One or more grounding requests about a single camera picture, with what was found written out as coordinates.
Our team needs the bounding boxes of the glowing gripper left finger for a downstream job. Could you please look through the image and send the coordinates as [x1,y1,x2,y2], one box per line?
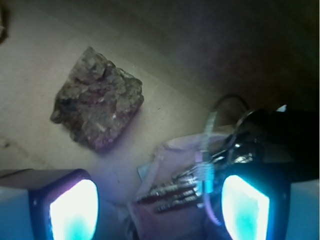
[28,169,99,240]

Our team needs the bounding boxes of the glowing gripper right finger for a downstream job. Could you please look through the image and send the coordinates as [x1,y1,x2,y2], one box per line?
[221,166,290,240]

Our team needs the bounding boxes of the silver key bunch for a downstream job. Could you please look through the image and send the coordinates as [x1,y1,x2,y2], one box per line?
[134,109,268,213]

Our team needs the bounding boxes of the brown rock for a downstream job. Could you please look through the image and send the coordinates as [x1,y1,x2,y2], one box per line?
[50,46,144,152]

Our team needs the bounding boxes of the brown paper bag bin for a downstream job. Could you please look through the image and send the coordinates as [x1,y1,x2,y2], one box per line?
[0,0,320,240]

